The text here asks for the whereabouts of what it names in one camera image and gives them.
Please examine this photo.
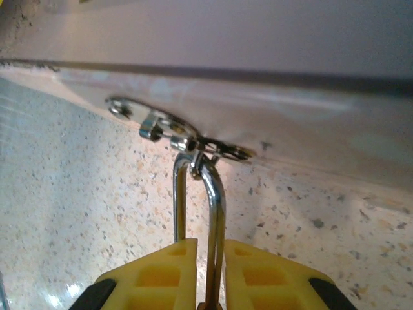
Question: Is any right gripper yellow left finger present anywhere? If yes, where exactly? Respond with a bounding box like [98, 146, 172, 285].
[76, 238, 199, 310]

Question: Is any chrome hasp on box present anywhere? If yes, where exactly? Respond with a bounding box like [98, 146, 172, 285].
[105, 94, 254, 163]

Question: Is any pink lockable box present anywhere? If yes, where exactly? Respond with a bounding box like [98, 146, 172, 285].
[0, 0, 413, 214]

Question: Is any brass padlock chrome shackle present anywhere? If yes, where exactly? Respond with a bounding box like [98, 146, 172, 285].
[172, 150, 227, 310]

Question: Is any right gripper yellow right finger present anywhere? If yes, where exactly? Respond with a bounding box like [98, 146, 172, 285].
[224, 238, 358, 310]

